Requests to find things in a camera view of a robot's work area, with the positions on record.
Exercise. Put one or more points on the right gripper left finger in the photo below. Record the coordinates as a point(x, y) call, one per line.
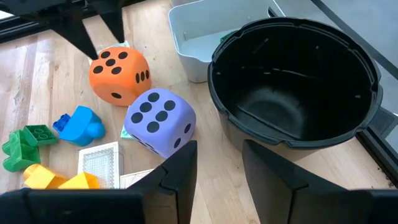
point(174, 193)

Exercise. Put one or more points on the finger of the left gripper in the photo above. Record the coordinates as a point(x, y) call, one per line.
point(77, 34)
point(115, 18)

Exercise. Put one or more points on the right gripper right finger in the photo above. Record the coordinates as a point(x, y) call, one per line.
point(270, 193)

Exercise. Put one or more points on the orange foam die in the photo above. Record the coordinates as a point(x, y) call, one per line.
point(115, 81)

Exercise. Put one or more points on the purple foam die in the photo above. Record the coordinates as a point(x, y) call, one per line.
point(158, 124)

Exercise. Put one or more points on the light blue toy block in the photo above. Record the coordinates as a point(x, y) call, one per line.
point(81, 127)

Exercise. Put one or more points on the small dark green block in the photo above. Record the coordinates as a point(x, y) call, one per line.
point(40, 134)
point(228, 35)

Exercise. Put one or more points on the small teal card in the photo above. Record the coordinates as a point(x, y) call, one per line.
point(125, 133)

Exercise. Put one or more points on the white framed card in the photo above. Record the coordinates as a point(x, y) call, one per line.
point(99, 163)

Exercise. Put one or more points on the grey plastic bin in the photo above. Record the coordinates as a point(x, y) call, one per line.
point(199, 46)

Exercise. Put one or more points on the small dark blue block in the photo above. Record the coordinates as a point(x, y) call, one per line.
point(62, 122)

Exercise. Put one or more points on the black plastic bucket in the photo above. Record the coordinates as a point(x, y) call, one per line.
point(295, 93)

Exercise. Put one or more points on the large green toy block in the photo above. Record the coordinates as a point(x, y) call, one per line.
point(18, 154)

